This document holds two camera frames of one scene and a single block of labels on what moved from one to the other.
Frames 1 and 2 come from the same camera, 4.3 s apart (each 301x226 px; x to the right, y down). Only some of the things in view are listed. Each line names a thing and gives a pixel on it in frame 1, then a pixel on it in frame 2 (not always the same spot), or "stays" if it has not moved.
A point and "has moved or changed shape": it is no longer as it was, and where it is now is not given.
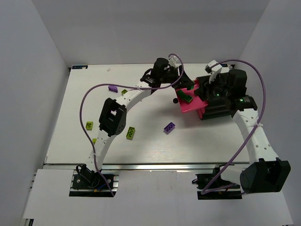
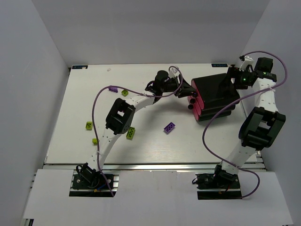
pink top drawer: (195, 102) has moved or changed shape
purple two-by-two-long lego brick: (168, 128) stays
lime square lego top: (124, 92) stays
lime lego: (89, 125) stays
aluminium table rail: (148, 166) stays
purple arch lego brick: (113, 88) stays
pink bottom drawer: (200, 111) to (195, 112)
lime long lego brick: (130, 133) stays
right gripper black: (202, 85) to (230, 76)
